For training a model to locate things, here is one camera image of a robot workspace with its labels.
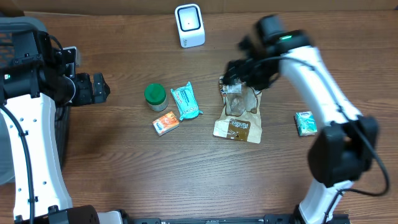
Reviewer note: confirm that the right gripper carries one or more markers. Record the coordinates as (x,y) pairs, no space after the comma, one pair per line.
(243,67)

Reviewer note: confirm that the teal small tissue packet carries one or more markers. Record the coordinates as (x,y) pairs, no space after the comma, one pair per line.
(305,123)

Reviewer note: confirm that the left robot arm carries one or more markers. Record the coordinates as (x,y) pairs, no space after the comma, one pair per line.
(39,79)

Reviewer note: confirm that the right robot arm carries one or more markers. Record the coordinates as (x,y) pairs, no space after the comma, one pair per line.
(344,147)

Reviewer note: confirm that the green-lidded jar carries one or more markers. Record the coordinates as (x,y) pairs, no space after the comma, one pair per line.
(156,97)

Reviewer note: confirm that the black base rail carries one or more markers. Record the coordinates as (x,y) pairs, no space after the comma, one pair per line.
(267,219)

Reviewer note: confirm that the beige brown snack pouch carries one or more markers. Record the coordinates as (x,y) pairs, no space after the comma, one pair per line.
(240,118)

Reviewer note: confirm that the teal long snack packet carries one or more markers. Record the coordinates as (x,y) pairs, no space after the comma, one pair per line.
(186,102)

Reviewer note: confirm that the orange small packet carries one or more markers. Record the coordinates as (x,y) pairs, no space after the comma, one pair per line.
(165,123)

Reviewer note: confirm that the white barcode scanner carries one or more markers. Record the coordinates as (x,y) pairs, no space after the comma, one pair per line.
(190,26)

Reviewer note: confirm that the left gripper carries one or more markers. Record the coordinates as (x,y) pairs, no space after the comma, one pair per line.
(85,81)

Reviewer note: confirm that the grey plastic shopping basket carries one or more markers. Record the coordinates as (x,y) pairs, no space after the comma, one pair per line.
(62,115)

